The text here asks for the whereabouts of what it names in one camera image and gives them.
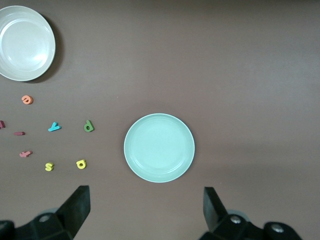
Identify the orange letter e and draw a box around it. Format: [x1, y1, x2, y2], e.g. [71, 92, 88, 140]
[21, 94, 34, 106]

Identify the brown table cover mat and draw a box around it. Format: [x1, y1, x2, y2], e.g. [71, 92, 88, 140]
[0, 0, 320, 240]

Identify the green plate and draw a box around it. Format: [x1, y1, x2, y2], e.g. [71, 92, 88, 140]
[123, 113, 196, 184]

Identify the green letter p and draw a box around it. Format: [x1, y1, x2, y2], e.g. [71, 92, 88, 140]
[83, 120, 96, 133]

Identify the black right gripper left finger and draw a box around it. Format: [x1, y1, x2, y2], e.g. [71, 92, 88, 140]
[0, 185, 91, 240]

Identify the teal letter y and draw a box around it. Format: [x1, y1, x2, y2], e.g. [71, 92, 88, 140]
[47, 121, 62, 133]

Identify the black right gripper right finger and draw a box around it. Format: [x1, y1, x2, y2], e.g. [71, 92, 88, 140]
[203, 186, 304, 240]

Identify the beige plate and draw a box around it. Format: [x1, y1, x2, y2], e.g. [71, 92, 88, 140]
[0, 5, 57, 82]

